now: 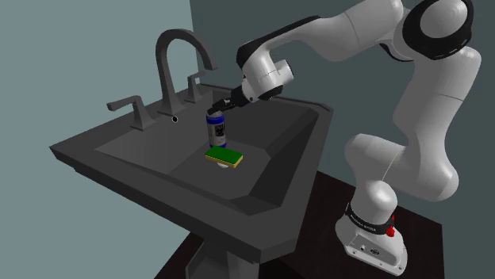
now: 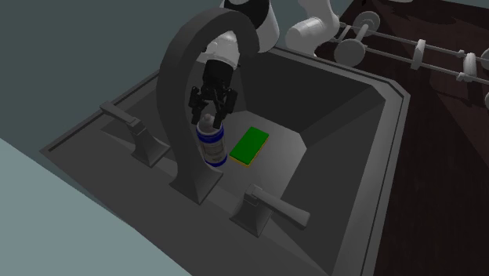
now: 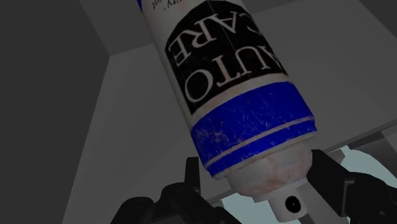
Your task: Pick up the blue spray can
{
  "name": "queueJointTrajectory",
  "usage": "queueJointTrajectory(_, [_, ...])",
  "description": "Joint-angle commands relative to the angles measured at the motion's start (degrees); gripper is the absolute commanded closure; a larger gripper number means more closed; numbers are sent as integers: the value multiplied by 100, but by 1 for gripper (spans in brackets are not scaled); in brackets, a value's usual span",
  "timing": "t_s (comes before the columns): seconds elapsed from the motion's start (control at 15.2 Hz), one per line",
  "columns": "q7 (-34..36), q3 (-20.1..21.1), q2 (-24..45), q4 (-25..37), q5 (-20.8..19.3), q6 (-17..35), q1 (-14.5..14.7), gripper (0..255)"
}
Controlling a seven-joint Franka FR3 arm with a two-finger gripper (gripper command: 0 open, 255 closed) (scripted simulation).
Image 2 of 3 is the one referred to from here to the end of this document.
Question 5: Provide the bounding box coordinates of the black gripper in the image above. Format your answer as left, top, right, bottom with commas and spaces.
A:
188, 59, 238, 129

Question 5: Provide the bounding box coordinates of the white bottle with blue bands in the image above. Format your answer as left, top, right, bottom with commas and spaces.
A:
195, 113, 229, 169

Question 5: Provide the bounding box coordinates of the grey arched faucet spout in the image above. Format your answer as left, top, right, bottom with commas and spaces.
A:
156, 8, 262, 206

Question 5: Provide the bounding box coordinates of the green and yellow sponge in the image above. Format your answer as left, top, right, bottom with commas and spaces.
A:
228, 126, 270, 168

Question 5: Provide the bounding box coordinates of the dark grey sink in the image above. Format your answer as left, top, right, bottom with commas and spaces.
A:
39, 45, 412, 276

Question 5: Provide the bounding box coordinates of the grey faucet handle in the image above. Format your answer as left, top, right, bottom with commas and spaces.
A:
228, 183, 312, 239
99, 100, 172, 169

